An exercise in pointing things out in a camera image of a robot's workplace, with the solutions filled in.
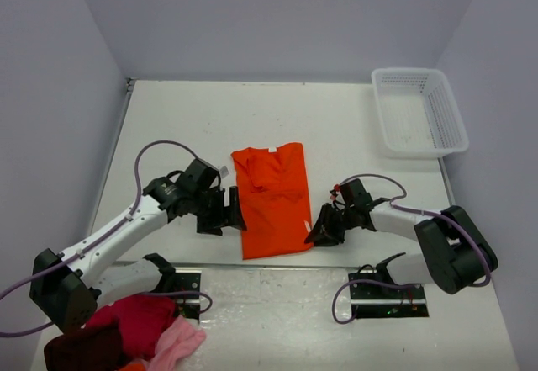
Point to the white plastic basket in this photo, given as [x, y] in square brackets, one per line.
[418, 114]

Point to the crimson red t shirt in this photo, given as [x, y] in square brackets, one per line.
[140, 319]

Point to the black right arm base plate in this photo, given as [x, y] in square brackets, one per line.
[370, 301]

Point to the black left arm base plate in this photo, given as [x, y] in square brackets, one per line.
[187, 305]

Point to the orange t shirt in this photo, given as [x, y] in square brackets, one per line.
[274, 200]

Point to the dark maroon t shirt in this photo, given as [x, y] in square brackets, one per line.
[94, 348]

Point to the pink t shirt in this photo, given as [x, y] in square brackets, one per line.
[177, 342]

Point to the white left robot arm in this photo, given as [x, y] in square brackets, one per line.
[70, 286]

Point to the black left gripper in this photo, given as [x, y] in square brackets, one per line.
[224, 215]

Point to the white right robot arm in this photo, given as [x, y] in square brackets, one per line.
[453, 251]

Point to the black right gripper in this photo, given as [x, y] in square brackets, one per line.
[324, 234]

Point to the orange red cloth piece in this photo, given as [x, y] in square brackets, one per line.
[137, 365]

